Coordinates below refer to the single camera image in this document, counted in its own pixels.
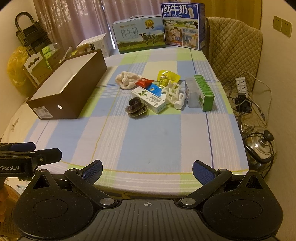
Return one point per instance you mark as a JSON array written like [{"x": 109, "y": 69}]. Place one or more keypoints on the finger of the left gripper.
[
  {"x": 46, "y": 156},
  {"x": 18, "y": 147}
]

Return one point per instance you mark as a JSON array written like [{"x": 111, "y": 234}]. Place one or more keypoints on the black folding cart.
[{"x": 33, "y": 38}]

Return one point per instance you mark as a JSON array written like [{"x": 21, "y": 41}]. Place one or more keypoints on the cardboard tissue carton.
[{"x": 40, "y": 65}]

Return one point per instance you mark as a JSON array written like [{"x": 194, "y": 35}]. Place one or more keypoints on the white product box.
[{"x": 101, "y": 42}]

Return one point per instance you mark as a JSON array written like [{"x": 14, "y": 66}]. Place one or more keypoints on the light blue milk carton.
[{"x": 139, "y": 33}]

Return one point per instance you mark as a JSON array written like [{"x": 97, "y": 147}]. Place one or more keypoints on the dark blue milk carton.
[{"x": 184, "y": 24}]

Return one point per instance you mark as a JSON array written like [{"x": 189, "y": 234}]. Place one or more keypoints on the white long medicine box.
[{"x": 153, "y": 102}]

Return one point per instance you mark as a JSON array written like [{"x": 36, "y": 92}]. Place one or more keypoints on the red snack packet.
[{"x": 144, "y": 82}]

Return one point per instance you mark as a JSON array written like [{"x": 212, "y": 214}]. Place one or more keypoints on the yellow plastic bag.
[{"x": 16, "y": 73}]

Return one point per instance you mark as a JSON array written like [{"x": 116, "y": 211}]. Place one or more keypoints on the yellow snack packet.
[{"x": 165, "y": 76}]

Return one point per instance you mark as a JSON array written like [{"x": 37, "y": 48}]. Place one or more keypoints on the brown storage box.
[{"x": 65, "y": 92}]

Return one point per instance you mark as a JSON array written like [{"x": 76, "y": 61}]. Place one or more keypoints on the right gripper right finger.
[{"x": 211, "y": 180}]

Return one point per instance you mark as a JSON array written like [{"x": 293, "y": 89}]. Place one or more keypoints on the steel pot with lid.
[{"x": 259, "y": 146}]

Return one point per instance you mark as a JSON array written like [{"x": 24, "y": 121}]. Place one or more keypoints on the checkered bed sheet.
[{"x": 153, "y": 154}]

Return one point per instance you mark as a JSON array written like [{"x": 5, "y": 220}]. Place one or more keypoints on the person's left hand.
[{"x": 3, "y": 205}]

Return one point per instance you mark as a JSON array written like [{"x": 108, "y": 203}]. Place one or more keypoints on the pink curtain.
[{"x": 70, "y": 22}]

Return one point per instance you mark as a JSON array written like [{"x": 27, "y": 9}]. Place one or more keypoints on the dark velvet scrunchie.
[{"x": 136, "y": 107}]

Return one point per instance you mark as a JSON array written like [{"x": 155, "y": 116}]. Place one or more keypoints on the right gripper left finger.
[{"x": 83, "y": 180}]

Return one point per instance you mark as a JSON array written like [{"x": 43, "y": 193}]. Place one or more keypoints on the white power strip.
[{"x": 241, "y": 86}]

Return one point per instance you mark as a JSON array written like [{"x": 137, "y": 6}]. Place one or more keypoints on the wall switch plates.
[{"x": 282, "y": 26}]

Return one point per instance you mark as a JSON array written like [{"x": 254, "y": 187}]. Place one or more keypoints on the blue sachet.
[{"x": 155, "y": 90}]

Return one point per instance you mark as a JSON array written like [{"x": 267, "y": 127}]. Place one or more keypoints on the green medicine box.
[{"x": 206, "y": 95}]

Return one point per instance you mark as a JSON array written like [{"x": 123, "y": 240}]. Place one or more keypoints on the clear plastic case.
[{"x": 192, "y": 92}]

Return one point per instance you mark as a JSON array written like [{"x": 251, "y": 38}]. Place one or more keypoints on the white knitted cloth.
[{"x": 127, "y": 80}]

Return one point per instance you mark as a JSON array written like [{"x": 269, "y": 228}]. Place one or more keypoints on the quilted beige chair cover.
[{"x": 232, "y": 47}]

